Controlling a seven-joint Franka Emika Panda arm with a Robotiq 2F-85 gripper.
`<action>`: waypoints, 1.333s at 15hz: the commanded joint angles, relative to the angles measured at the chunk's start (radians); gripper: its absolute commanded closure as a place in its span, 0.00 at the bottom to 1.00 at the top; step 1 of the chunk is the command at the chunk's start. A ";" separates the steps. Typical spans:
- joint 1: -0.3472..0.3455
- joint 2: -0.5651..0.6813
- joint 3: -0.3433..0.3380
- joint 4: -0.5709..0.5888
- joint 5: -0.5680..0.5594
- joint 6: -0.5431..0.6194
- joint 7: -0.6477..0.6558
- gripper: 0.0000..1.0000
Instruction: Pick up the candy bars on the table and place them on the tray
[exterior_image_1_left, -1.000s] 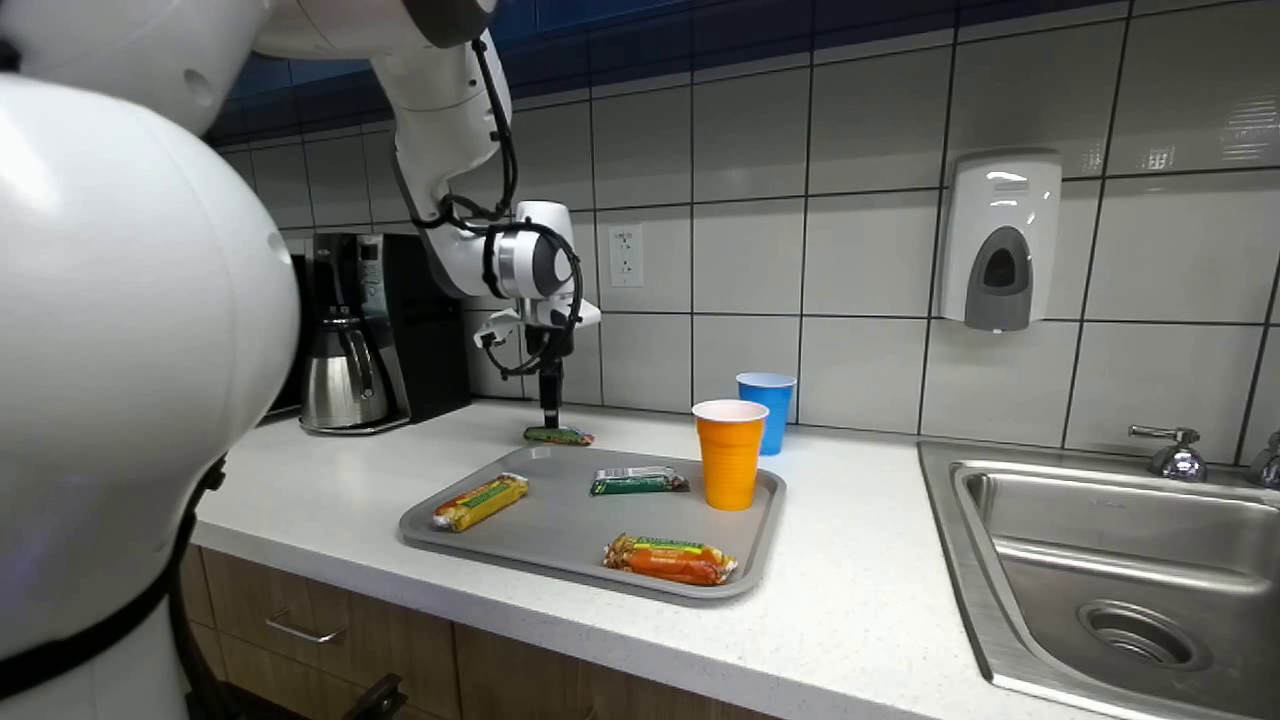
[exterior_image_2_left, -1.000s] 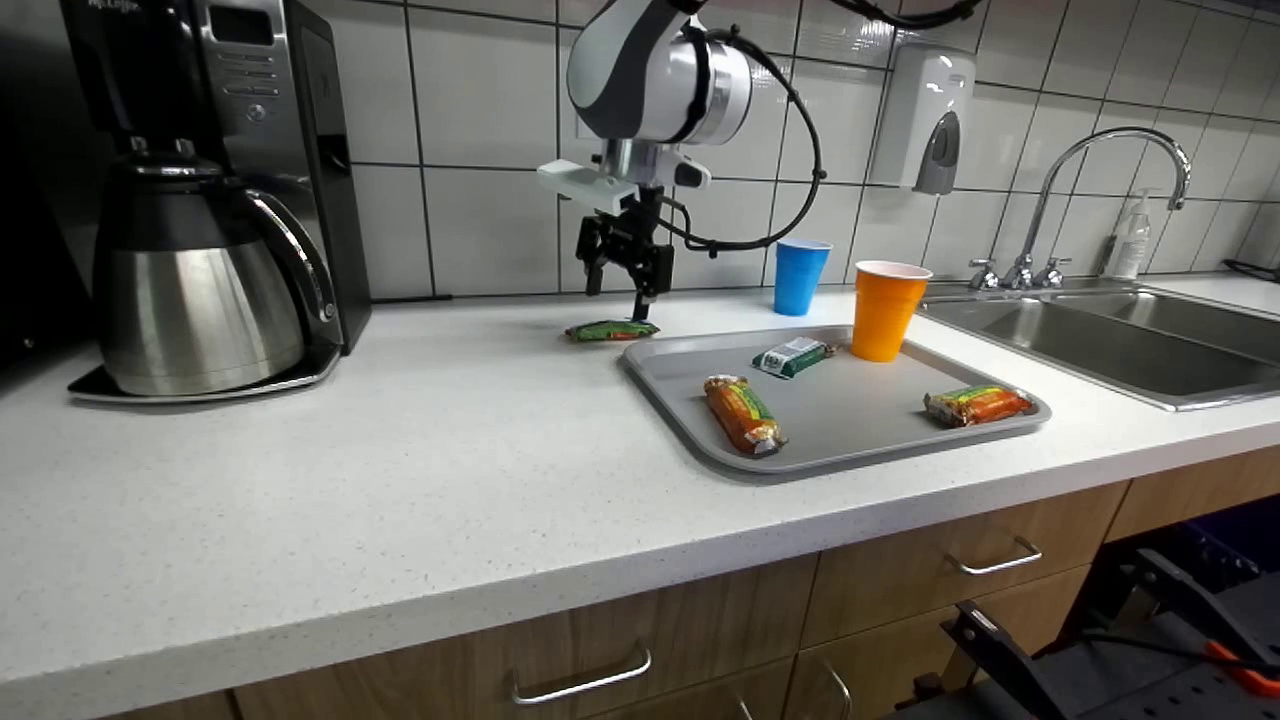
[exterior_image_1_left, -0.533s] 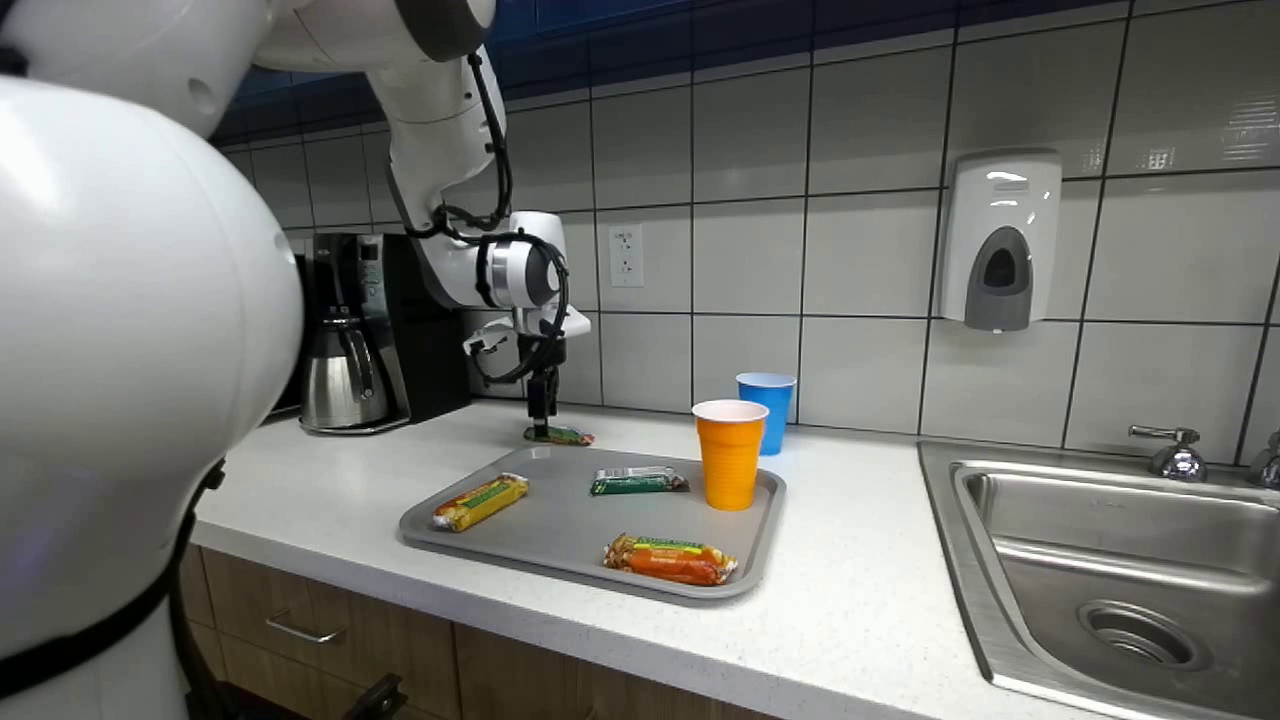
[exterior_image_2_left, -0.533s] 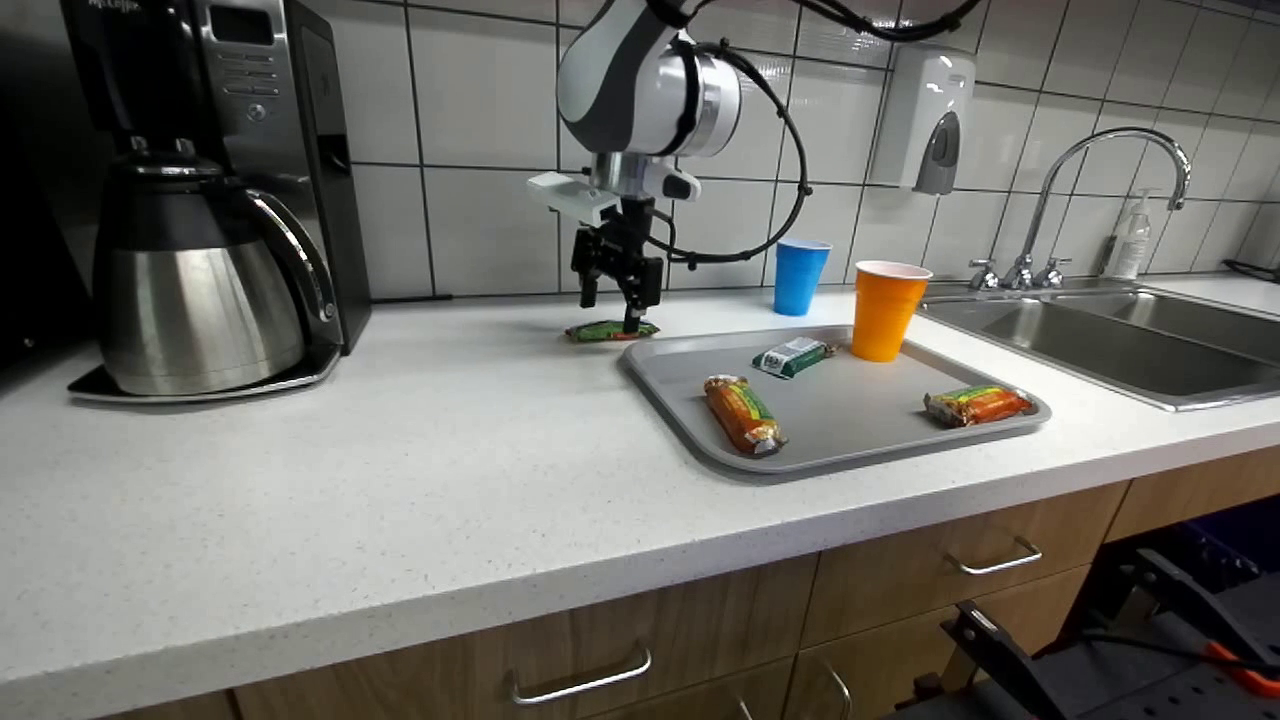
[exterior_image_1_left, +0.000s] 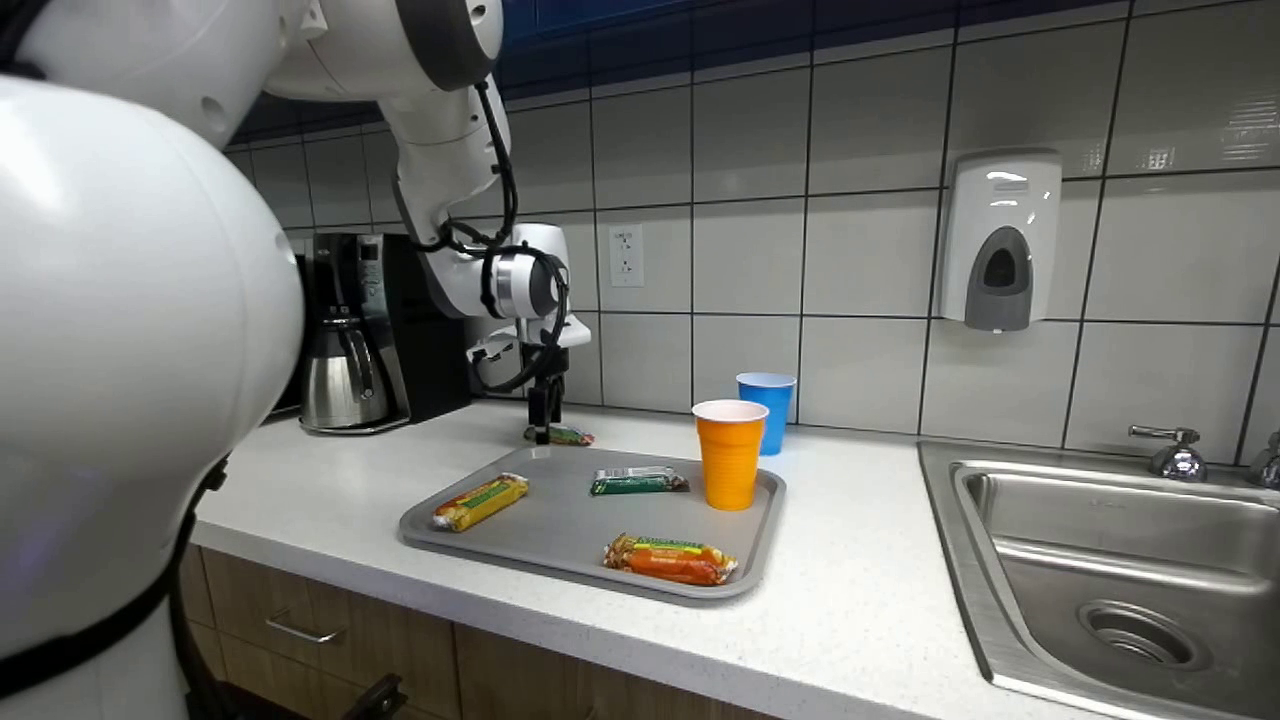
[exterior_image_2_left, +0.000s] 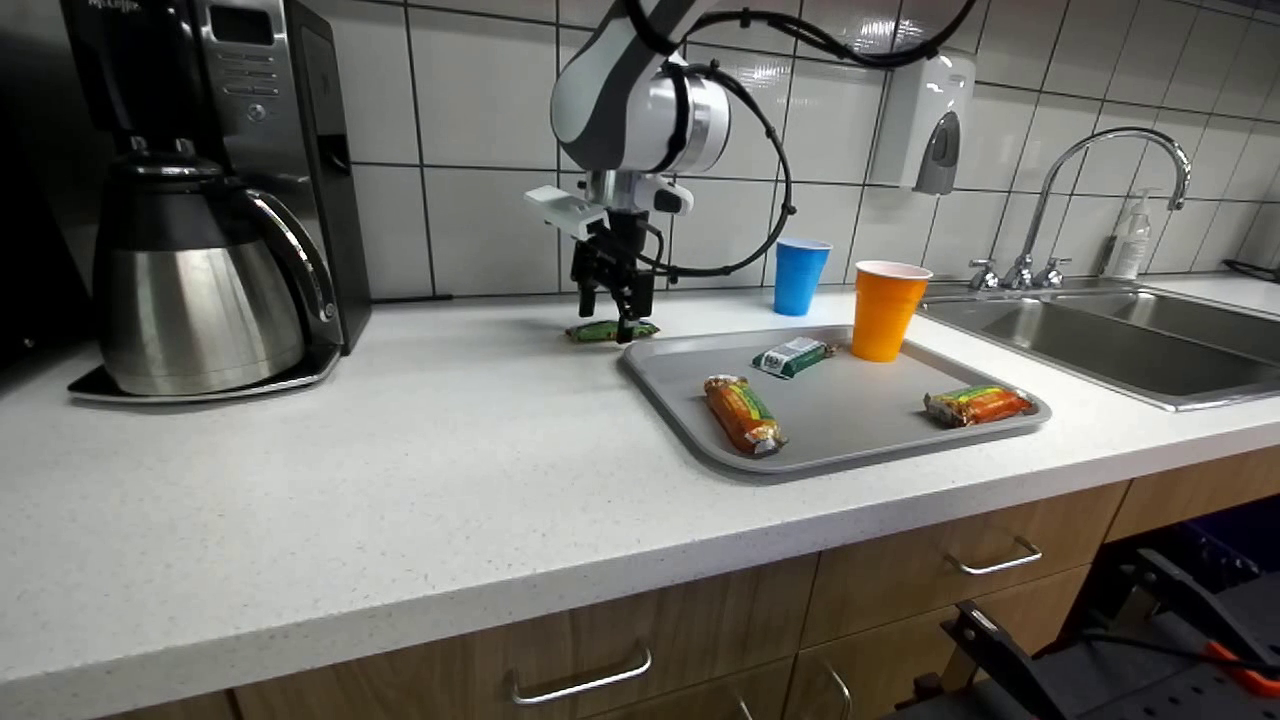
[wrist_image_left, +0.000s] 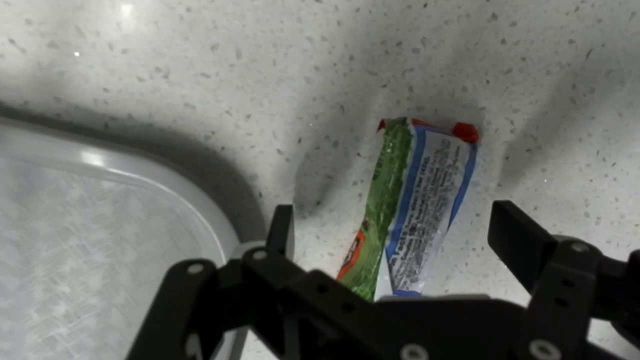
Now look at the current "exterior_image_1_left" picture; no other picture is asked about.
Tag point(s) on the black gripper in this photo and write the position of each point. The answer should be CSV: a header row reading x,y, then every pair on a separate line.
x,y
545,366

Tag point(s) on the orange yellow candy bar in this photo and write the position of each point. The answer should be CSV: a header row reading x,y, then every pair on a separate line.
x,y
483,502

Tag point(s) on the dark teal candy bar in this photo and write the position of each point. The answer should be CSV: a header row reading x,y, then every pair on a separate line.
x,y
642,480

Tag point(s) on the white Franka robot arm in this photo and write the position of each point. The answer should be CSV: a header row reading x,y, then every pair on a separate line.
x,y
134,362

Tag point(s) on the gray plastic tray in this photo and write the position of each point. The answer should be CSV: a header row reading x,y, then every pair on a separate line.
x,y
563,527

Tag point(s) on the orange green candy bar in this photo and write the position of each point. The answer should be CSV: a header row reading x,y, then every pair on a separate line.
x,y
671,560

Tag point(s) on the black coffee maker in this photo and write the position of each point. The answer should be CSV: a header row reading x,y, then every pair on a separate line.
x,y
403,347

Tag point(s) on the orange plastic cup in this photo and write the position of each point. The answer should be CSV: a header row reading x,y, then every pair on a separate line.
x,y
731,461

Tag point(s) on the steel coffee carafe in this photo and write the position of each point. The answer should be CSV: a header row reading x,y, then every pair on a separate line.
x,y
347,380

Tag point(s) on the blue plastic cup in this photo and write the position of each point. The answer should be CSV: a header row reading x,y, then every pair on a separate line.
x,y
776,401

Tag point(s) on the wooden counter cabinet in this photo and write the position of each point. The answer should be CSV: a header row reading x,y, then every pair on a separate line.
x,y
403,655

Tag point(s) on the stainless steel sink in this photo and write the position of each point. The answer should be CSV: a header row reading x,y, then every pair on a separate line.
x,y
1135,573

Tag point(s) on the chrome sink faucet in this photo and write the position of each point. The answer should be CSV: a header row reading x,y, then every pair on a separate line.
x,y
1181,461

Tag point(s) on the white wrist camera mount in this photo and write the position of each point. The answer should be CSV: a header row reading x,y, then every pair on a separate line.
x,y
573,335

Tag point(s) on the white wall power outlet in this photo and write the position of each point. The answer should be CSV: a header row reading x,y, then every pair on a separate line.
x,y
624,256

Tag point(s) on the white wall soap dispenser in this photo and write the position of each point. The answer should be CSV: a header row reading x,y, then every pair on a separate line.
x,y
1003,214

